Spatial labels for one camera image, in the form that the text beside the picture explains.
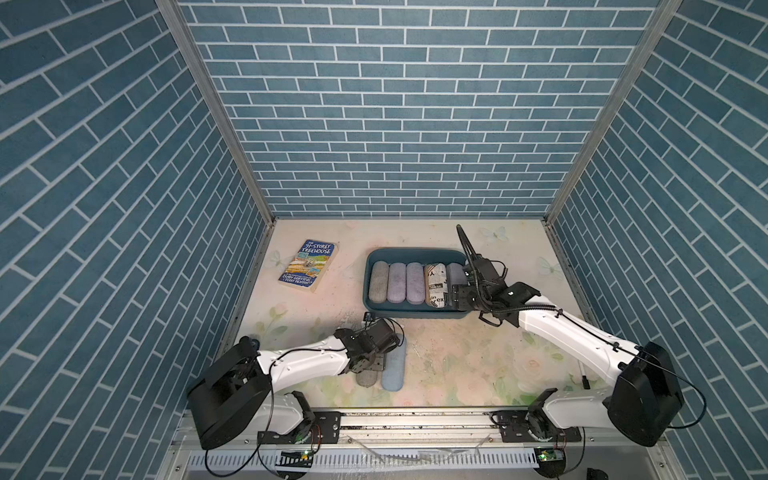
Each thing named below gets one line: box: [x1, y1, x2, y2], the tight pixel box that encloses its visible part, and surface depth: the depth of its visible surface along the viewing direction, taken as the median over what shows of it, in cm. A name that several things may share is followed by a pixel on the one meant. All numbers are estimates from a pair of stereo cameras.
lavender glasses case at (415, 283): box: [406, 262, 425, 305], surface depth 98 cm
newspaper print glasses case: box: [424, 262, 448, 309], surface depth 95 cm
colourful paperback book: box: [278, 239, 339, 293], surface depth 106 cm
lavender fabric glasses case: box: [387, 262, 407, 304], surface depth 98 cm
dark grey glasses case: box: [356, 370, 378, 388], surface depth 81 cm
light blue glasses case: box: [381, 333, 407, 392], surface depth 82 cm
